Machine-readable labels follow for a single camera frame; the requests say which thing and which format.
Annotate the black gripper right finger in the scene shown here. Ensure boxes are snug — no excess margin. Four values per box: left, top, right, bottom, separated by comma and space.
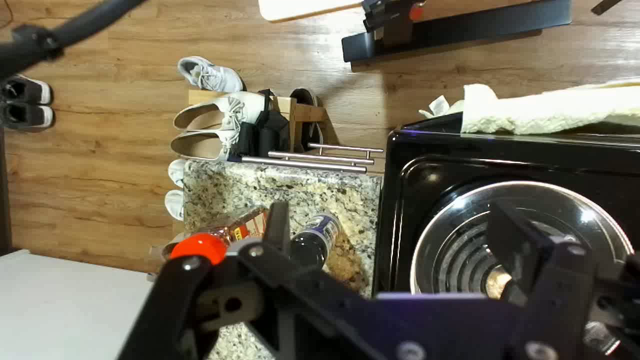
485, 198, 604, 360

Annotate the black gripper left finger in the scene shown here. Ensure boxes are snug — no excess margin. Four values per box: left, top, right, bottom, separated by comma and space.
119, 198, 316, 360

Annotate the black-lid small spice jar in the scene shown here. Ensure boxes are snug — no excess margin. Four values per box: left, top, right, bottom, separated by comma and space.
288, 212, 344, 269

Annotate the glass pan lid black knob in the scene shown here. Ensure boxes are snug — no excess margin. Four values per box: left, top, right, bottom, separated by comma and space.
408, 178, 637, 360

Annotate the red-lid spice jar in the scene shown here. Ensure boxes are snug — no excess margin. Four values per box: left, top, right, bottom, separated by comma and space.
164, 206, 273, 265

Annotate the black heeled shoe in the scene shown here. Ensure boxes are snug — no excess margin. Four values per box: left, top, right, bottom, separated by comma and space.
235, 88, 293, 160

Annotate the white shoe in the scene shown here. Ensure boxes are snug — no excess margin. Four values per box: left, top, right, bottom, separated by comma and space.
162, 188, 189, 222
167, 157, 195, 189

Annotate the wooden shoe rack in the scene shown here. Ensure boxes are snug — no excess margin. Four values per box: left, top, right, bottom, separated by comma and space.
186, 88, 344, 156

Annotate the beige flat shoe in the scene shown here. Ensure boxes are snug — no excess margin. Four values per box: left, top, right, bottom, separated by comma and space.
172, 99, 233, 131
168, 128, 235, 162

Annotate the black electric stove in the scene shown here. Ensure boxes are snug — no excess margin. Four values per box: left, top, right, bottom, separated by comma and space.
370, 109, 640, 360

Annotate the pale yellow kitchen towel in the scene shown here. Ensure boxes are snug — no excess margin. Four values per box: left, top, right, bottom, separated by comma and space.
419, 78, 640, 138

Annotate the white grey sneaker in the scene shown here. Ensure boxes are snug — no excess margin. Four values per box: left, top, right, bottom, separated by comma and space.
176, 53, 248, 96

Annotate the white wood-edged mounting board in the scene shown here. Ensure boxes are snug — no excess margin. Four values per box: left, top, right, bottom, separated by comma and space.
256, 0, 368, 23

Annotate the white appliance top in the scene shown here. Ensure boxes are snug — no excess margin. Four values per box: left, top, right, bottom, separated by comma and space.
0, 248, 161, 360

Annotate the black white sneaker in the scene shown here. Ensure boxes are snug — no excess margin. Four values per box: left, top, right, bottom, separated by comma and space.
0, 74, 55, 105
0, 101, 56, 130

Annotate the steel drawer handle bar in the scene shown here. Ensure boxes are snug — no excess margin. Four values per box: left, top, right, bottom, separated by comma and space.
264, 149, 376, 165
239, 153, 370, 175
306, 140, 387, 157

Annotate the black metal base frame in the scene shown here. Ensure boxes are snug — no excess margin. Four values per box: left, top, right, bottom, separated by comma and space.
341, 0, 576, 70

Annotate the orange-handled black clamp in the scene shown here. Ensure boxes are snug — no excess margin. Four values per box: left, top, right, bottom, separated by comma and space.
361, 0, 429, 50

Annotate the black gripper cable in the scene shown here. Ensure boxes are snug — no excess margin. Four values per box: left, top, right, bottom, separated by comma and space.
0, 0, 148, 79

